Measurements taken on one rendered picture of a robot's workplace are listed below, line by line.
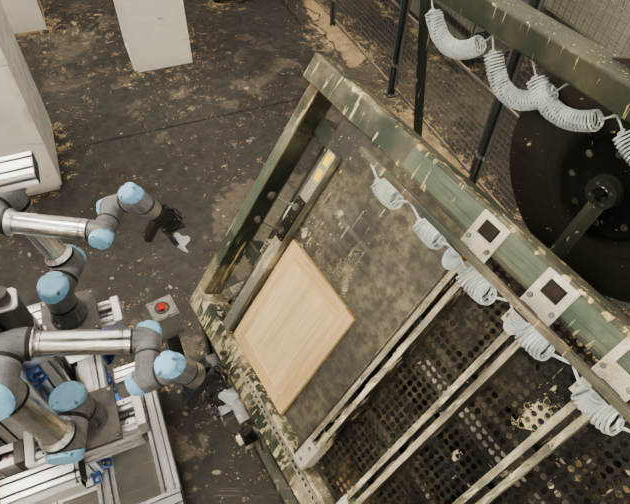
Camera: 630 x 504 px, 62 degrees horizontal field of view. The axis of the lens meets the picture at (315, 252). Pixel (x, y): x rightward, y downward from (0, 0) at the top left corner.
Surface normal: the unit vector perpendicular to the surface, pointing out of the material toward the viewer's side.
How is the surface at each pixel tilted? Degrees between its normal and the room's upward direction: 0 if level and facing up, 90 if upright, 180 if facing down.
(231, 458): 0
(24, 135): 90
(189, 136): 0
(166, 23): 90
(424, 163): 57
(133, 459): 0
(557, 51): 90
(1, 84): 90
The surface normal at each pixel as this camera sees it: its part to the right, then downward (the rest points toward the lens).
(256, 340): -0.69, -0.03
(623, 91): -0.85, 0.38
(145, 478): 0.04, -0.64
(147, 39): 0.39, 0.72
